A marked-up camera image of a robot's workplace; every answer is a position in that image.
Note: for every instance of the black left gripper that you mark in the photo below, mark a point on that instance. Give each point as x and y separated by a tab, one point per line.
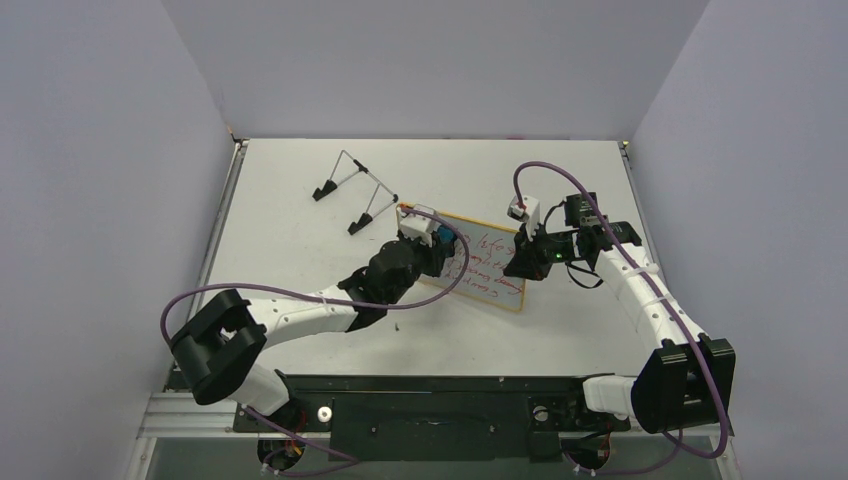
434	254

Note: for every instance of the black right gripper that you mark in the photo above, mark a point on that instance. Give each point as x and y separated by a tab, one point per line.
526	258

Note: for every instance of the yellow framed whiteboard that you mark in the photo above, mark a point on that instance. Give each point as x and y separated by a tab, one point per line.
480	275

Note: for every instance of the blue whiteboard eraser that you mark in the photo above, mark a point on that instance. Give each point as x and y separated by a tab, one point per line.
446	237

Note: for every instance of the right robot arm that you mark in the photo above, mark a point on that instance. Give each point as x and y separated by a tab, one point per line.
687	378

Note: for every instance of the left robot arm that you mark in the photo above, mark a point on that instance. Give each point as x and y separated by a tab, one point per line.
217	349

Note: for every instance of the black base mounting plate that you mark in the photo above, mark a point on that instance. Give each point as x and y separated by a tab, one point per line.
423	418

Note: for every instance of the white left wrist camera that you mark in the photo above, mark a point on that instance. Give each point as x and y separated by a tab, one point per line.
417	222

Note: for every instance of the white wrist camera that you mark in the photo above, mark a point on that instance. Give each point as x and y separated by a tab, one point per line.
417	222
526	210

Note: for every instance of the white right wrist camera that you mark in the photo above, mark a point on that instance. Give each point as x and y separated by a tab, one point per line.
526	210

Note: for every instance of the black wire easel stand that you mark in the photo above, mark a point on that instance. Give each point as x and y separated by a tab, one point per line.
355	183

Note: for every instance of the aluminium extrusion rail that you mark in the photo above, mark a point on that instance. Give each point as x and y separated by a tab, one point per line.
176	415

